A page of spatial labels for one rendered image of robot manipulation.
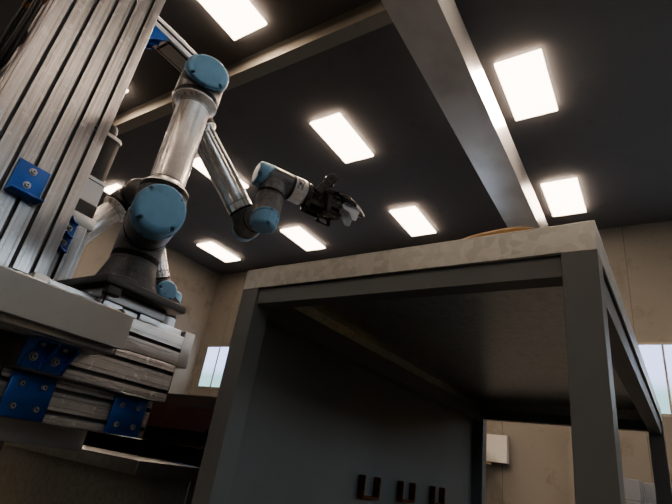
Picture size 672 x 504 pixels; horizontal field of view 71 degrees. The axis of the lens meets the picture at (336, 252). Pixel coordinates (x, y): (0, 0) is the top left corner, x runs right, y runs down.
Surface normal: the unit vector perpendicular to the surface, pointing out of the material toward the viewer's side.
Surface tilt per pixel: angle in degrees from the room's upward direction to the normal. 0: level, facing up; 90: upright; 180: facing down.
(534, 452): 90
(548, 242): 90
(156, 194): 98
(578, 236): 90
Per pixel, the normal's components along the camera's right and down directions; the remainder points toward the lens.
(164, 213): 0.50, -0.16
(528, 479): -0.53, -0.43
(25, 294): 0.84, -0.11
